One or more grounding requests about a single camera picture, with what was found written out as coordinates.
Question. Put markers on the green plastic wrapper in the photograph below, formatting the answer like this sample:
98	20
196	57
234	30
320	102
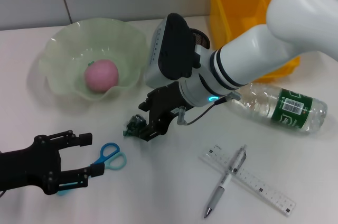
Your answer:
136	122

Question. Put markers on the black mesh pen cup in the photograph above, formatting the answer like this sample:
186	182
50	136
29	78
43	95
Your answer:
202	37

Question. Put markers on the pink toy peach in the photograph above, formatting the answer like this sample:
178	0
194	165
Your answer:
101	76

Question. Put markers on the white grey ballpoint pen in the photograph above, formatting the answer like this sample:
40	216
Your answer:
217	195

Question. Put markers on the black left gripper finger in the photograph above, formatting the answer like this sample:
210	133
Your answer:
85	139
97	169

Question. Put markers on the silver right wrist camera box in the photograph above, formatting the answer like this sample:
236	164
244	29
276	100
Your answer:
174	47

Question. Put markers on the clear plastic ruler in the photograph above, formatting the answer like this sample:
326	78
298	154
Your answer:
269	195

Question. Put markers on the blue scissors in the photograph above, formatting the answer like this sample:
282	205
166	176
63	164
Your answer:
101	152

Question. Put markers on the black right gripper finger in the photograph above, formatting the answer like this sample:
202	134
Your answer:
155	126
145	102

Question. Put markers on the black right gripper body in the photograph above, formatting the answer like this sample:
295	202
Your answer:
166	100

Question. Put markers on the clear green-label water bottle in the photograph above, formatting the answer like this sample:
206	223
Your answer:
290	107

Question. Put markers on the pale green glass fruit plate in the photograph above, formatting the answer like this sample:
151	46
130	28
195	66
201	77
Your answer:
66	49

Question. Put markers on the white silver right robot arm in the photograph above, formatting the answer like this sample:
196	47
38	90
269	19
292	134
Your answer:
251	55

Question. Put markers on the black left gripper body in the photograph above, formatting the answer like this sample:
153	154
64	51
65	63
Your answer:
23	168

